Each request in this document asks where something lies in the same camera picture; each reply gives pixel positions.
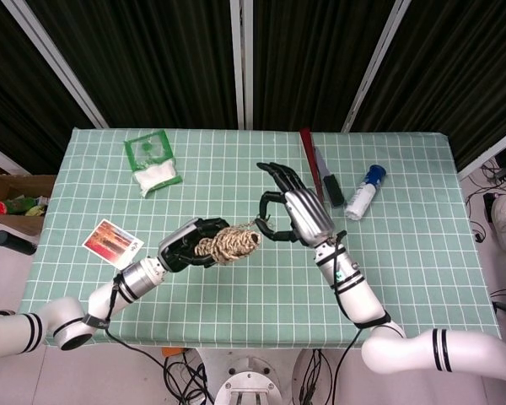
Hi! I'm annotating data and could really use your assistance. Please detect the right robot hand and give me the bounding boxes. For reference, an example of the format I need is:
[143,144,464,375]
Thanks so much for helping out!
[256,161,336,247]

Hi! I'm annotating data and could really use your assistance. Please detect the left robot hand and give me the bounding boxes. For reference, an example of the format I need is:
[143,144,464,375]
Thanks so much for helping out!
[157,217,233,273]

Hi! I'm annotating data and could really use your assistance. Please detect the jute twine bundle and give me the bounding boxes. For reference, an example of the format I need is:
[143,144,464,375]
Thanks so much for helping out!
[192,214,273,267]

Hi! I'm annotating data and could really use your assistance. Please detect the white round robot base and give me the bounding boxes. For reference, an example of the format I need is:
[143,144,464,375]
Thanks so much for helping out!
[213,358,284,405]

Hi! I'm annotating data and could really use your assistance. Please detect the dark red flat stick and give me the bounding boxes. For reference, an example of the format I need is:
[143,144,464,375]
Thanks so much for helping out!
[299,128,328,203]

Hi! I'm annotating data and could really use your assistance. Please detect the white bottle with blue cap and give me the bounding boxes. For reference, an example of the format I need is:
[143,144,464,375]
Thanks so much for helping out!
[344,164,388,220]

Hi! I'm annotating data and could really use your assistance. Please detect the red picture postcard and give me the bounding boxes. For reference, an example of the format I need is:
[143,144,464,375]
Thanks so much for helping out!
[81,218,145,271]

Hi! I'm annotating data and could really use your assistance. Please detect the green bag of white powder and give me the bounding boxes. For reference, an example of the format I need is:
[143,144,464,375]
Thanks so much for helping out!
[123,129,183,197]

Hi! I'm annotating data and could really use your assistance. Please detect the green checked tablecloth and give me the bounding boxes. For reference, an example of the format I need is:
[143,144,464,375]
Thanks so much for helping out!
[8,127,503,350]

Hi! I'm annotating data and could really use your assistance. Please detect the green snack packets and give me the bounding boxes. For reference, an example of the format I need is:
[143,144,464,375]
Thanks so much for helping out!
[6,196,48,218]

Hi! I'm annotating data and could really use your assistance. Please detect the black pleated curtain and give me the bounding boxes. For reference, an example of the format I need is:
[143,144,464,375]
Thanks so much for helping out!
[251,0,401,132]
[353,0,506,170]
[24,0,240,130]
[0,0,94,175]

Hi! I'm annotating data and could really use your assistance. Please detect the black cylinder bottle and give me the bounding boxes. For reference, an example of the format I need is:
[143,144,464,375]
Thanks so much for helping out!
[0,229,38,256]

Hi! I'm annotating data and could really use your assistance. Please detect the brown cardboard box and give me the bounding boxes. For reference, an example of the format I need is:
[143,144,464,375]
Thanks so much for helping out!
[0,156,57,237]

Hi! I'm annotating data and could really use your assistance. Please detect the knife with black handle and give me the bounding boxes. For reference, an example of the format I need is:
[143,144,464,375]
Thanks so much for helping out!
[313,146,346,208]

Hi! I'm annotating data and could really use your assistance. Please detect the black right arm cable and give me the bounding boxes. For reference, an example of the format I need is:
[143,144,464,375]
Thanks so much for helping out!
[329,229,363,405]

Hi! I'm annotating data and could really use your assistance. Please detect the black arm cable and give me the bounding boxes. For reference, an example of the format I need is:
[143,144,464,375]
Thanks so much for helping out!
[104,273,168,366]
[329,229,363,405]

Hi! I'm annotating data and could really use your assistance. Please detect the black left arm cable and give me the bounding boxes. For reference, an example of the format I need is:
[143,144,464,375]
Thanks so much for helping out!
[104,273,168,366]

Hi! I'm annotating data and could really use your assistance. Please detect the white frame post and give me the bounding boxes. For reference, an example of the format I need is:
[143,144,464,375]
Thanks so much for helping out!
[342,0,412,132]
[0,138,30,176]
[457,133,506,181]
[2,0,110,129]
[229,0,255,130]

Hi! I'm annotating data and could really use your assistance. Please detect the thin floor cables tangle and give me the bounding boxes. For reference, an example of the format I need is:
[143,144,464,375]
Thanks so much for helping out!
[463,162,506,246]

